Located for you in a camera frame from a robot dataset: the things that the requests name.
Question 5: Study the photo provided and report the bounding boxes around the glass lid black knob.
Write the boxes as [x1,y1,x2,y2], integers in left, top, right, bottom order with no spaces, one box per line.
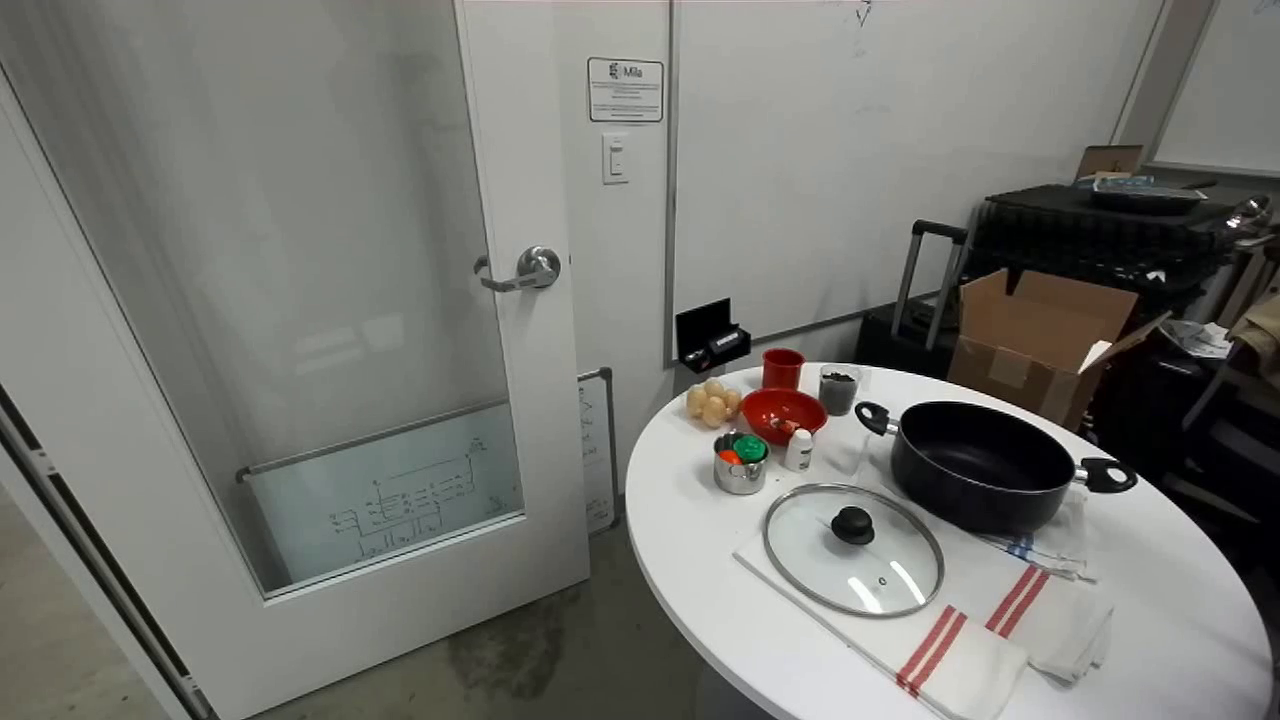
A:
[759,479,948,620]

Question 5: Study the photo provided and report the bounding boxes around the black pot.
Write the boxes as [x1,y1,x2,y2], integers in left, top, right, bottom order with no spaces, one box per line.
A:
[854,396,1141,538]

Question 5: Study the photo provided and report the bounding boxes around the white door frosted glass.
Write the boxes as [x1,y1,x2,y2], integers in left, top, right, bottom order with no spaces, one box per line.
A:
[0,0,595,720]

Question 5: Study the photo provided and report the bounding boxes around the black eraser holder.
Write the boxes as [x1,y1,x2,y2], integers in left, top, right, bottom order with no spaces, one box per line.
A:
[674,295,756,376]

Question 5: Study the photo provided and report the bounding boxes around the yellow food item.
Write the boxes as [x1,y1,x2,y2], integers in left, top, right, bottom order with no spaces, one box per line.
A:
[683,376,748,434]

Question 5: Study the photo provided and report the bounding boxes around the red cup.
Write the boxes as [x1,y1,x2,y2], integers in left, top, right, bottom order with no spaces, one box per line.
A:
[759,346,808,396]

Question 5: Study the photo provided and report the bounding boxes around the metal can with toy vegetables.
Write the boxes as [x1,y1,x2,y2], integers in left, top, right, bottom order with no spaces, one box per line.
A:
[712,428,774,502]

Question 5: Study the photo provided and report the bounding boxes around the red bowl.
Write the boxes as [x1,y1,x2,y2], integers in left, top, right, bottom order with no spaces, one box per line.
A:
[735,387,831,451]

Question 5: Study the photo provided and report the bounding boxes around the small white bottle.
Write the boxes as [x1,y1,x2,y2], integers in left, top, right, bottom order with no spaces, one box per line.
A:
[780,424,822,473]

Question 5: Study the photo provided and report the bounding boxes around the black suitcase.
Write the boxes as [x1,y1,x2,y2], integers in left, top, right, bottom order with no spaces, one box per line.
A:
[854,218,974,384]

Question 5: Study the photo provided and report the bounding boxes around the large whiteboard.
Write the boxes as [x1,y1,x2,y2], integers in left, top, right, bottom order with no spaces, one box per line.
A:
[665,0,1177,373]

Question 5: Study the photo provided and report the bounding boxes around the open cardboard box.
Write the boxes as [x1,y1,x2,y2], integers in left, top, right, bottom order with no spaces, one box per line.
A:
[948,267,1174,434]

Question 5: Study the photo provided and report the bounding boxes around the white towel red stripes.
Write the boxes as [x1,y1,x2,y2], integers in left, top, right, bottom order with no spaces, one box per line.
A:
[734,512,1119,720]

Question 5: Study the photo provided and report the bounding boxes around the black table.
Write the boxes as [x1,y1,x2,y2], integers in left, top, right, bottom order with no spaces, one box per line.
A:
[965,167,1246,292]

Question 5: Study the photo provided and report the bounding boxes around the clear plastic container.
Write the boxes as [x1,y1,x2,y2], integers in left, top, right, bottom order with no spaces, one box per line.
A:
[1023,573,1119,690]

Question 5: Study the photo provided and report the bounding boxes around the small cardboard box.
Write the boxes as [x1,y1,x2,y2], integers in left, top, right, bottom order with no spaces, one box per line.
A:
[1076,140,1153,187]

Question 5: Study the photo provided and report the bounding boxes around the black chair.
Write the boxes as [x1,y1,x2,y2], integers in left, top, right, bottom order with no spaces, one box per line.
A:
[1093,318,1280,538]

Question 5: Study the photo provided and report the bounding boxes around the framed paper on wall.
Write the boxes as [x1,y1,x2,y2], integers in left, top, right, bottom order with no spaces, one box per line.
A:
[576,367,620,538]

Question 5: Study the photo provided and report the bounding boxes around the silver door handle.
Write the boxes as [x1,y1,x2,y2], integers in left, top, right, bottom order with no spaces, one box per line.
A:
[473,246,563,295]

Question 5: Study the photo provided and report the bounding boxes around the white light switch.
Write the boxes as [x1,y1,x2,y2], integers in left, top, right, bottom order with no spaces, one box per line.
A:
[595,132,634,187]

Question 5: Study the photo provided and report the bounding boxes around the white wall sign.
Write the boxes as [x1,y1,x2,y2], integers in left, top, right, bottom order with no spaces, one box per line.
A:
[586,52,669,130]

